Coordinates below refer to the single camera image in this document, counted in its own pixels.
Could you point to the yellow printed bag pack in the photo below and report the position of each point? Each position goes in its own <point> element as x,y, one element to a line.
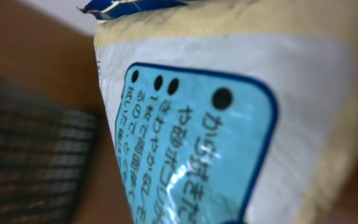
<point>230,111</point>

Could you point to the grey plastic shopping basket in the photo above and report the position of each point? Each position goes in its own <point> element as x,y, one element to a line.
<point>45,153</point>

